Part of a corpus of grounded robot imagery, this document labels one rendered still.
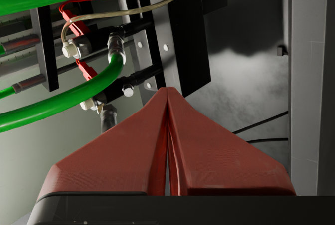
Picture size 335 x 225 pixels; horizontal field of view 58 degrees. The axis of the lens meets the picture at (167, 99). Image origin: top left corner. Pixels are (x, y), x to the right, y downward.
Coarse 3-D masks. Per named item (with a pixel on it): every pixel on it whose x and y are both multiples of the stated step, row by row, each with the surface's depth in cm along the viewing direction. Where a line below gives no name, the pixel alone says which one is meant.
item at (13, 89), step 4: (16, 84) 55; (8, 88) 54; (12, 88) 55; (16, 88) 55; (20, 88) 55; (0, 92) 53; (4, 92) 54; (8, 92) 54; (12, 92) 55; (16, 92) 55; (0, 96) 53; (4, 96) 54
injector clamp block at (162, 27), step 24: (144, 0) 49; (192, 0) 48; (216, 0) 52; (168, 24) 46; (192, 24) 49; (144, 48) 52; (168, 48) 48; (192, 48) 50; (168, 72) 51; (192, 72) 51
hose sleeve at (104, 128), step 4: (104, 112) 38; (108, 112) 38; (112, 112) 38; (104, 116) 37; (108, 116) 37; (112, 116) 37; (104, 120) 36; (108, 120) 36; (112, 120) 36; (116, 120) 38; (104, 124) 35; (108, 124) 35; (112, 124) 36; (116, 124) 37; (104, 128) 35; (108, 128) 34
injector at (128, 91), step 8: (160, 64) 52; (136, 72) 49; (144, 72) 50; (152, 72) 50; (160, 72) 52; (120, 80) 46; (128, 80) 47; (136, 80) 48; (144, 80) 50; (112, 88) 45; (120, 88) 46; (128, 88) 44; (96, 96) 43; (104, 96) 44; (112, 96) 45; (120, 96) 47; (128, 96) 45; (96, 104) 43; (104, 104) 45
